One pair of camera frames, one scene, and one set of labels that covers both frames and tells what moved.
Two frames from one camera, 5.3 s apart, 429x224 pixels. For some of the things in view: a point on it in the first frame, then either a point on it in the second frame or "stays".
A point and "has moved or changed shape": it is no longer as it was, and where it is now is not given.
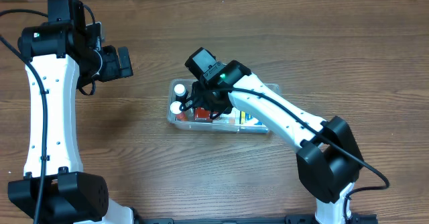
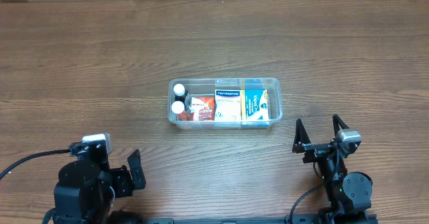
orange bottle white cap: (179, 115) stays
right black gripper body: (200, 100) → (322, 151)
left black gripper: (124, 62) → (124, 177)
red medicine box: (201, 115) stays
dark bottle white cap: (179, 92) stays
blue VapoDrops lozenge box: (249, 124) has moved or changed shape
